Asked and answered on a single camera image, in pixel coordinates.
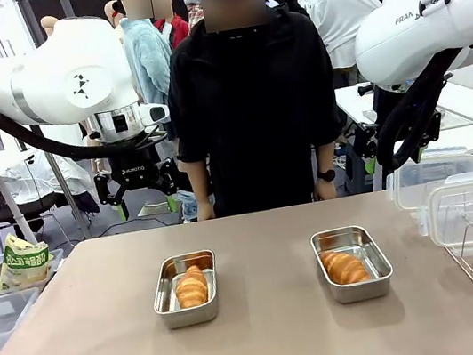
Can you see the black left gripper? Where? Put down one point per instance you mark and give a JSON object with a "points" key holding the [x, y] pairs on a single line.
{"points": [[134, 170]]}

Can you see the person's right forearm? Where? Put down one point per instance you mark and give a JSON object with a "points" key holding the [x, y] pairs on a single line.
{"points": [[199, 181]]}

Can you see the golden croissant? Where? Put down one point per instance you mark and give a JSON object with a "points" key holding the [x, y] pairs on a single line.
{"points": [[191, 288], [345, 268]]}

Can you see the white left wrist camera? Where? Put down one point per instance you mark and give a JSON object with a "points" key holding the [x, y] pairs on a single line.
{"points": [[155, 113]]}

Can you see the grey plastic stool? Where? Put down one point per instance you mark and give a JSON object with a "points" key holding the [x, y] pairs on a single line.
{"points": [[356, 167]]}

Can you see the black office chair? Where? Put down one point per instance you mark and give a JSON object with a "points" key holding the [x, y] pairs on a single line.
{"points": [[21, 211]]}

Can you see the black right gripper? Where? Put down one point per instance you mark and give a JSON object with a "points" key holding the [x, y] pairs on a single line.
{"points": [[421, 110]]}

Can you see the person's left hand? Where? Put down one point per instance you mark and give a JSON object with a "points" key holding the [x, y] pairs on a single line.
{"points": [[325, 190]]}

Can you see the mannequin in white shirt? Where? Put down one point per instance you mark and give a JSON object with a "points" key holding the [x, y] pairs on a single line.
{"points": [[342, 21]]}

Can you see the mannequin in beige shirt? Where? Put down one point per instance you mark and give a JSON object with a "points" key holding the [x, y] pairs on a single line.
{"points": [[111, 12]]}

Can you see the black wrist watch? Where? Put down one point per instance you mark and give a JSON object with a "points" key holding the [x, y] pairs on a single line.
{"points": [[326, 175]]}

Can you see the blue cloth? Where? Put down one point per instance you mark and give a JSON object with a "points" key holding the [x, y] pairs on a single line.
{"points": [[188, 205]]}

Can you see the person's right hand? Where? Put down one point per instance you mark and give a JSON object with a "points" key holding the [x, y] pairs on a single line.
{"points": [[205, 210]]}

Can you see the mannequin in red jacket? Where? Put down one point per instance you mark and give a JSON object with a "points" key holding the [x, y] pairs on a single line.
{"points": [[179, 29]]}

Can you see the rectangular stainless steel container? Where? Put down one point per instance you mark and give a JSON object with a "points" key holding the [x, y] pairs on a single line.
{"points": [[166, 287], [375, 254]]}

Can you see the yellow green snack bag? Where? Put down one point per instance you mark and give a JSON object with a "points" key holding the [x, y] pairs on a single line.
{"points": [[25, 265]]}

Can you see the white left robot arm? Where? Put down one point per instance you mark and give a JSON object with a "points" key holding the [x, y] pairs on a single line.
{"points": [[66, 69]]}

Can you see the person's left forearm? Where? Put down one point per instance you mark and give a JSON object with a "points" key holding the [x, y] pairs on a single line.
{"points": [[323, 157]]}

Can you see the silver white cloth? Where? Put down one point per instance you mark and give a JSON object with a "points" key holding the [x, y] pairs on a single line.
{"points": [[39, 181]]}

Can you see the mannequin in dark red top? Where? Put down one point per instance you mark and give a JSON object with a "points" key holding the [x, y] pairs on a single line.
{"points": [[49, 23]]}

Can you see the mannequin in light blue jacket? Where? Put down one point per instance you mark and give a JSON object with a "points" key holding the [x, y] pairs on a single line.
{"points": [[151, 65]]}

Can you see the person in black jacket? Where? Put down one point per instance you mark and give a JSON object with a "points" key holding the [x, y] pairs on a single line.
{"points": [[254, 116]]}

